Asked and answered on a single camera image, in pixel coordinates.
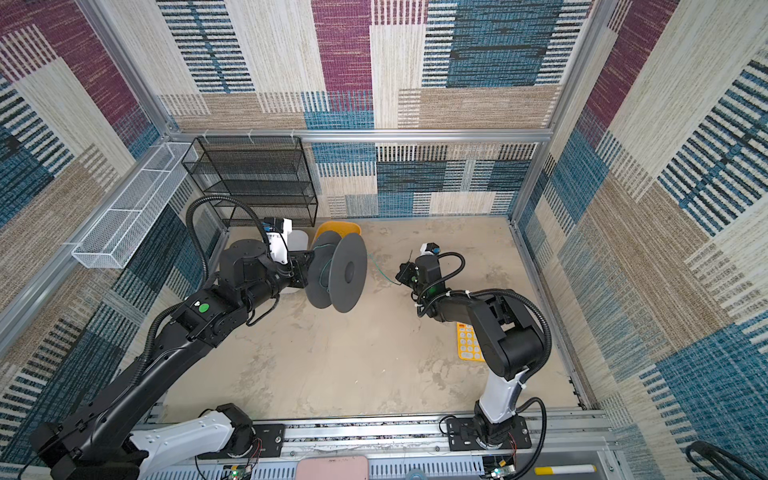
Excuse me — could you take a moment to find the yellow white marker pen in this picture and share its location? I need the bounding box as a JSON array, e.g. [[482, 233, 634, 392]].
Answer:
[[534, 464, 598, 476]]

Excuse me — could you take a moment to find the black wire shelf rack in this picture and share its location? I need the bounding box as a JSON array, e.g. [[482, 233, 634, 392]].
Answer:
[[182, 136, 319, 227]]

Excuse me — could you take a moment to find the yellow plastic bin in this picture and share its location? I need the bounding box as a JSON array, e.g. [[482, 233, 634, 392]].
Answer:
[[314, 220, 362, 240]]

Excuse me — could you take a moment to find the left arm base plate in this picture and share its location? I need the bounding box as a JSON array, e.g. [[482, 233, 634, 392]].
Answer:
[[198, 423, 286, 460]]

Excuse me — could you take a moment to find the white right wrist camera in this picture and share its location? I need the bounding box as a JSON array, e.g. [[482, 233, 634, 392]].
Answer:
[[420, 242, 441, 256]]

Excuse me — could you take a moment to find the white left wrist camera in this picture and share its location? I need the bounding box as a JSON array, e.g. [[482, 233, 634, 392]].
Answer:
[[262, 217, 293, 265]]

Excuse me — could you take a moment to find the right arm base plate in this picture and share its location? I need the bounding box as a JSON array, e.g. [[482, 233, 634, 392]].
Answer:
[[438, 415, 532, 451]]

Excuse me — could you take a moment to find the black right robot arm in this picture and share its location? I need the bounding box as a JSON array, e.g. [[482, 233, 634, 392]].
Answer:
[[396, 251, 553, 449]]

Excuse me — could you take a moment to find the white plastic bin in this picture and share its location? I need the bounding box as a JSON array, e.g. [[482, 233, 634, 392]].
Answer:
[[286, 230, 310, 252]]

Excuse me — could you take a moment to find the yellow calculator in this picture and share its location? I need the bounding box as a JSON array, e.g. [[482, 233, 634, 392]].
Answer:
[[456, 323, 484, 362]]

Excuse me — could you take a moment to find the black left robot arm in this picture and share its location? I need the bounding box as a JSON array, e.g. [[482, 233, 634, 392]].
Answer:
[[30, 194, 316, 479]]

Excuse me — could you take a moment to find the grey perforated cable spool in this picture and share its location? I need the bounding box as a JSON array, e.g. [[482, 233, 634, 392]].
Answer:
[[305, 231, 368, 313]]

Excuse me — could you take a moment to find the white wire mesh basket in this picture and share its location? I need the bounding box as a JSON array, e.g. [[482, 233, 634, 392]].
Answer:
[[72, 142, 189, 269]]

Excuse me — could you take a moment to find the black cable loop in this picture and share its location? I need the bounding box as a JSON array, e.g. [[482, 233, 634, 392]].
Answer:
[[685, 440, 768, 480]]

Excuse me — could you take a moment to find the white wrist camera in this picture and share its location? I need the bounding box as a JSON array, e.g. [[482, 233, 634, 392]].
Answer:
[[262, 217, 293, 265], [420, 242, 441, 256]]

